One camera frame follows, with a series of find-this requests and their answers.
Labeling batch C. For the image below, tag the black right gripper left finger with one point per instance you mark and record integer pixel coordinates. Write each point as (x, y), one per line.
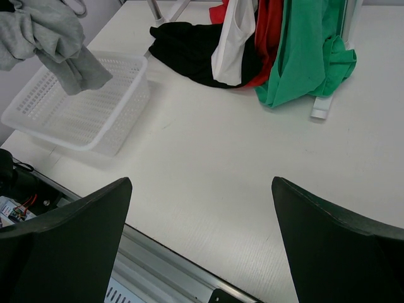
(67, 254)

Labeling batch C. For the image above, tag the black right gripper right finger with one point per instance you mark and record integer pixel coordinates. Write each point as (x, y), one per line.
(334, 254)

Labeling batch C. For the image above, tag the grey tank top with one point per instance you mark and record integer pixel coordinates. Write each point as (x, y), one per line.
(51, 31)

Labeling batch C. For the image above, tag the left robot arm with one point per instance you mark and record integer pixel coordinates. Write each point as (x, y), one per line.
(6, 173)

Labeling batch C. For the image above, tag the green tank top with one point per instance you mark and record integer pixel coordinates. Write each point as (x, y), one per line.
(311, 58)

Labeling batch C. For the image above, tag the white tank top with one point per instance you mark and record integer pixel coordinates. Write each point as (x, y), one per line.
(238, 25)

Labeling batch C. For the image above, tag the red tank top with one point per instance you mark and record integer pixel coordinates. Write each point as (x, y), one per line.
(267, 37)

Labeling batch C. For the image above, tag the white plastic perforated basket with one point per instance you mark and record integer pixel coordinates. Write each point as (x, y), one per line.
(94, 120)

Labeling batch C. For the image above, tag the black garment on table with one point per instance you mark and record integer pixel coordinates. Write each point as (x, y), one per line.
(187, 50)

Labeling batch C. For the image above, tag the white clothes rack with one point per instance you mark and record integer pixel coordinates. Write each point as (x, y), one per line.
(251, 63)

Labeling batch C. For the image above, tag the red garment on table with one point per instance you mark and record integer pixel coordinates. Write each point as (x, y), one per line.
(217, 13)

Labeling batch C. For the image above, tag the white slotted cable duct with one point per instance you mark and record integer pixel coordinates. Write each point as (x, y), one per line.
(115, 291)

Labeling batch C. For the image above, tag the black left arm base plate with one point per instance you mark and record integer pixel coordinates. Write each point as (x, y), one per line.
(36, 194)

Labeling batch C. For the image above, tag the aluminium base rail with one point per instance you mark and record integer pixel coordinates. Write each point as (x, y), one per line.
(153, 273)

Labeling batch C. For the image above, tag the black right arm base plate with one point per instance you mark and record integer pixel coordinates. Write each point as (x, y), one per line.
(221, 296)

